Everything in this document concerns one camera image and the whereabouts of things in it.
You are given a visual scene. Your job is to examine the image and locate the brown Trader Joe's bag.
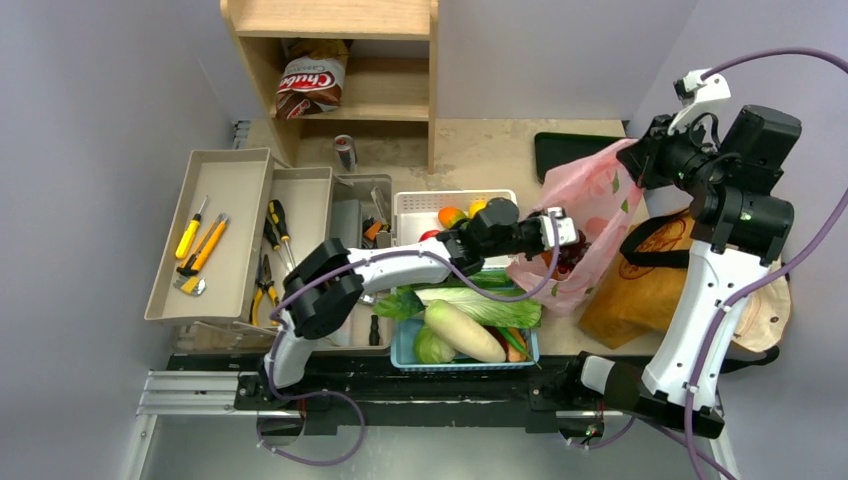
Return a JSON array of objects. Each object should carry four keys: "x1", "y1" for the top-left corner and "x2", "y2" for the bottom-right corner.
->
[{"x1": 579, "y1": 209, "x2": 791, "y2": 353}]

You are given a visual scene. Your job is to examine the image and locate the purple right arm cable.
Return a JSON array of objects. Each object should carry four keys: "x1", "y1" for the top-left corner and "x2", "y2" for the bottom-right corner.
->
[{"x1": 569, "y1": 47, "x2": 848, "y2": 480}]

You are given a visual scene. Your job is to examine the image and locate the black yellow screwdriver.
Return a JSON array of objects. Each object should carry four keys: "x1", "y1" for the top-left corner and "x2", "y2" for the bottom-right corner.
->
[
  {"x1": 263, "y1": 218, "x2": 293, "y2": 272},
  {"x1": 268, "y1": 199, "x2": 296, "y2": 271}
]

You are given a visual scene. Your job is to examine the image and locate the white perforated basket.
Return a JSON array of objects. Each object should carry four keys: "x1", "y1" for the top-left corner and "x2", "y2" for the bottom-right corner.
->
[{"x1": 392, "y1": 189, "x2": 518, "y2": 246}]

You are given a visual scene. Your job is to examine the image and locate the long green bean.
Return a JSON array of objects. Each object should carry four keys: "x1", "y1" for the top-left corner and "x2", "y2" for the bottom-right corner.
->
[{"x1": 497, "y1": 327, "x2": 542, "y2": 370}]

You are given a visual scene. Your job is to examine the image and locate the green napa cabbage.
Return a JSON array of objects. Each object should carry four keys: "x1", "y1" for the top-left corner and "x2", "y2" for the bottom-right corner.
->
[{"x1": 415, "y1": 287, "x2": 542, "y2": 329}]

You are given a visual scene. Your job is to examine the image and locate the Chubs snack bag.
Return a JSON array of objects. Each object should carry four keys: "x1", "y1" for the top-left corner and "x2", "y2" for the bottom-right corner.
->
[{"x1": 275, "y1": 38, "x2": 352, "y2": 120}]

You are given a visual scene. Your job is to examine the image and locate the yellow handled pliers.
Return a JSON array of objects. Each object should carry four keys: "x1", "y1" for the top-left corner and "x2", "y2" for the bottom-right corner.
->
[{"x1": 250, "y1": 254, "x2": 279, "y2": 327}]

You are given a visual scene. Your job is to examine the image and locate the black tray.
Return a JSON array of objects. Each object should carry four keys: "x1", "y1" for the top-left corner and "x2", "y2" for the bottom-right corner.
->
[{"x1": 533, "y1": 132, "x2": 620, "y2": 184}]

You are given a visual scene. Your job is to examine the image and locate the beige toolbox tray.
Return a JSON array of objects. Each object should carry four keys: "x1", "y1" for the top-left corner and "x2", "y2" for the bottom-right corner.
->
[{"x1": 144, "y1": 148, "x2": 333, "y2": 339}]

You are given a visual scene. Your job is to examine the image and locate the small black screwdriver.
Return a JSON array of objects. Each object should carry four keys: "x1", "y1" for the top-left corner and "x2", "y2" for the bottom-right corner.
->
[{"x1": 368, "y1": 314, "x2": 381, "y2": 346}]

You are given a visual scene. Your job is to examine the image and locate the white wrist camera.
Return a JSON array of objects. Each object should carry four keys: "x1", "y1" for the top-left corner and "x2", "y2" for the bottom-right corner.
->
[
  {"x1": 667, "y1": 69, "x2": 731, "y2": 134},
  {"x1": 541, "y1": 207, "x2": 579, "y2": 249}
]

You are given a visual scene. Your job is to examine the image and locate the orange green mango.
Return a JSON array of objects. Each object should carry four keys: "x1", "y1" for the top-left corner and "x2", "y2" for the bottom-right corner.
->
[{"x1": 437, "y1": 207, "x2": 469, "y2": 230}]

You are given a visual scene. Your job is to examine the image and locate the green cucumber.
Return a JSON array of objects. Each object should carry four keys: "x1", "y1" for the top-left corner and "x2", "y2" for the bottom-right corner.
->
[{"x1": 410, "y1": 269, "x2": 515, "y2": 290}]

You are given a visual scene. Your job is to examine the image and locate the white daikon radish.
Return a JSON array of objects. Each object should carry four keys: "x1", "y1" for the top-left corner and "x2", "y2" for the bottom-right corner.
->
[{"x1": 424, "y1": 300, "x2": 506, "y2": 363}]

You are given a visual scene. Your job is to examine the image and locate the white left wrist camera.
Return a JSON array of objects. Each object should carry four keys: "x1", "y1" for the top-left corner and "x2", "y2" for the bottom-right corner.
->
[{"x1": 541, "y1": 207, "x2": 579, "y2": 249}]

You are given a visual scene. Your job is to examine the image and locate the blue perforated basket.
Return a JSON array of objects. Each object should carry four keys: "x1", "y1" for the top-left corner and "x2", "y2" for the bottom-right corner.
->
[{"x1": 391, "y1": 285, "x2": 540, "y2": 372}]

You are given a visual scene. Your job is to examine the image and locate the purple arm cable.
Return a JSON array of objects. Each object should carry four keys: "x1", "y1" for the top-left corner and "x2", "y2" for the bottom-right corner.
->
[
  {"x1": 254, "y1": 210, "x2": 564, "y2": 466},
  {"x1": 569, "y1": 47, "x2": 848, "y2": 480}
]

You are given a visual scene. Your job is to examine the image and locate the green leafy vegetable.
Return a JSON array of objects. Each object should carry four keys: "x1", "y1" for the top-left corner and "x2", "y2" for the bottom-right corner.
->
[{"x1": 373, "y1": 286, "x2": 426, "y2": 322}]

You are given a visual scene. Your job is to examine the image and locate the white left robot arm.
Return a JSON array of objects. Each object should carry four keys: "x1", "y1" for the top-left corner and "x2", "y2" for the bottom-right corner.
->
[{"x1": 259, "y1": 197, "x2": 578, "y2": 409}]

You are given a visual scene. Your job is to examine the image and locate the yellow lemon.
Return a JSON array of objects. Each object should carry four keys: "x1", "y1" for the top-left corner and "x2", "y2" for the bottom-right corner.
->
[{"x1": 467, "y1": 201, "x2": 486, "y2": 219}]

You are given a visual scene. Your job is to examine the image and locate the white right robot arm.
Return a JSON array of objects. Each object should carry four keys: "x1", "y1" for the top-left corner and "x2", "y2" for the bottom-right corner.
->
[{"x1": 561, "y1": 105, "x2": 802, "y2": 439}]

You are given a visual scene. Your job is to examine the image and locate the orange utility knife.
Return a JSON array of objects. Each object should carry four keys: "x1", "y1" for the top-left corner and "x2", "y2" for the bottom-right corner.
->
[{"x1": 176, "y1": 213, "x2": 229, "y2": 276}]

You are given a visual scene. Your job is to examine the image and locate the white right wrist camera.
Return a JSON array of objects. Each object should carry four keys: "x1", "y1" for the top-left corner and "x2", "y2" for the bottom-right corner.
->
[{"x1": 667, "y1": 69, "x2": 731, "y2": 134}]

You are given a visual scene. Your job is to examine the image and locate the grey plastic case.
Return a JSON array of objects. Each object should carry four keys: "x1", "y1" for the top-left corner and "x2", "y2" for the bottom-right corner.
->
[{"x1": 329, "y1": 199, "x2": 362, "y2": 248}]

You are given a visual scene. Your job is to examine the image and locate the orange hex key set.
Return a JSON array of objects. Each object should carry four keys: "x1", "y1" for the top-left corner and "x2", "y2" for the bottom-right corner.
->
[{"x1": 363, "y1": 221, "x2": 391, "y2": 243}]

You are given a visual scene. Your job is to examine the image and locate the pink plastic grocery bag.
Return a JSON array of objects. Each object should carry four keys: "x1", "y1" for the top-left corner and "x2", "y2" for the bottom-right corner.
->
[{"x1": 506, "y1": 139, "x2": 643, "y2": 315}]

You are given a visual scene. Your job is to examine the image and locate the wooden shelf unit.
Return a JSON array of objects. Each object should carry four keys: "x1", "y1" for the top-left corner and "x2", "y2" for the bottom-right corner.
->
[{"x1": 220, "y1": 1, "x2": 439, "y2": 170}]

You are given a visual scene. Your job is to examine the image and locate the beige toolbox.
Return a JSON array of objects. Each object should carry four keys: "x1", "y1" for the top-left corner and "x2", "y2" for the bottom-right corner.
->
[{"x1": 270, "y1": 168, "x2": 394, "y2": 355}]

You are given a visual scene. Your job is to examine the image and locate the silver drink can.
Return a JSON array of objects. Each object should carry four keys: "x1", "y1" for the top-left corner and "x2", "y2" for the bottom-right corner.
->
[{"x1": 333, "y1": 134, "x2": 358, "y2": 173}]

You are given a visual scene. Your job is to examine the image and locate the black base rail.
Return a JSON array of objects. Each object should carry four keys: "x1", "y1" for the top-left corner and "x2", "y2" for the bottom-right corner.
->
[{"x1": 139, "y1": 354, "x2": 723, "y2": 439}]

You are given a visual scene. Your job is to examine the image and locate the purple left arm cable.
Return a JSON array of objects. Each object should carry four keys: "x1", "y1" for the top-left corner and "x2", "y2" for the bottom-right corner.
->
[{"x1": 254, "y1": 210, "x2": 564, "y2": 466}]

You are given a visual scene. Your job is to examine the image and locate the dark purple grapes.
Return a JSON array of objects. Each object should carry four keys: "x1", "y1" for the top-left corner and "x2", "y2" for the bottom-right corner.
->
[{"x1": 557, "y1": 229, "x2": 592, "y2": 278}]

